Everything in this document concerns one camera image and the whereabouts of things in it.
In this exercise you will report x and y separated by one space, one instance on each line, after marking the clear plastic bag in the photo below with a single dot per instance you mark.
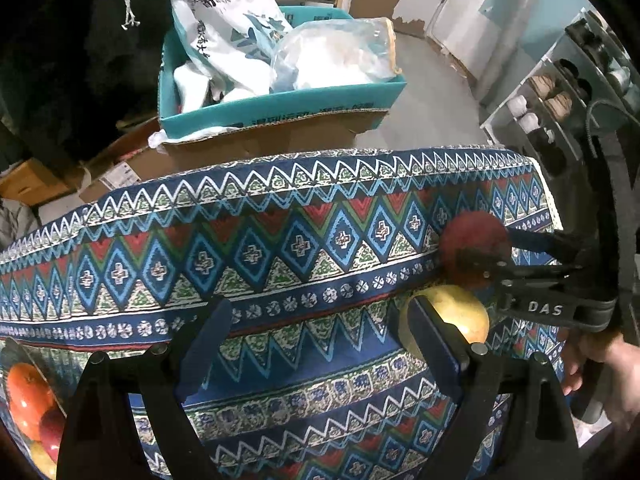
340 55

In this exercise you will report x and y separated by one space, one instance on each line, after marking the teal cardboard box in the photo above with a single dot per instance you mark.
300 105

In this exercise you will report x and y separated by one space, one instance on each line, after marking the red apple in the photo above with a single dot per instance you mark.
475 232
50 430

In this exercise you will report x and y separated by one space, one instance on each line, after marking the white printed rice bag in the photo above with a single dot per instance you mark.
220 15

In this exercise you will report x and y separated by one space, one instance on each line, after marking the yellow apple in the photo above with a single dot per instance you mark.
465 315

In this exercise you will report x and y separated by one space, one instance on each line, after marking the dark hanging jackets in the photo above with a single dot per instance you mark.
75 60

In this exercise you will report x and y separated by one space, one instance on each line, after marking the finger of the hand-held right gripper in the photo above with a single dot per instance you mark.
515 275
550 247

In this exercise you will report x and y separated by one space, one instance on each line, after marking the clear glass plate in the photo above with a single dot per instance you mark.
10 360

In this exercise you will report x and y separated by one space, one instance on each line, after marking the person's right hand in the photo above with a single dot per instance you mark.
622 380

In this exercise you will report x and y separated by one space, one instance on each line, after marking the shoe rack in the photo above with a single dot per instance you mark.
500 120

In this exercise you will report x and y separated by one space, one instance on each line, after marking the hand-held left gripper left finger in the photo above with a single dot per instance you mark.
210 340

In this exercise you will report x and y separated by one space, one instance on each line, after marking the blue patterned tablecloth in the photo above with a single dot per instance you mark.
250 240

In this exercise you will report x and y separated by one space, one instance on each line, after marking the orange persimmon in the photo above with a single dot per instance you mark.
27 395

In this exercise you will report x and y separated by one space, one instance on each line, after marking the brown cardboard box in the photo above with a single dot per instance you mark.
280 135

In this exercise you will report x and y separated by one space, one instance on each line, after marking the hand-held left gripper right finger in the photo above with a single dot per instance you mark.
432 345

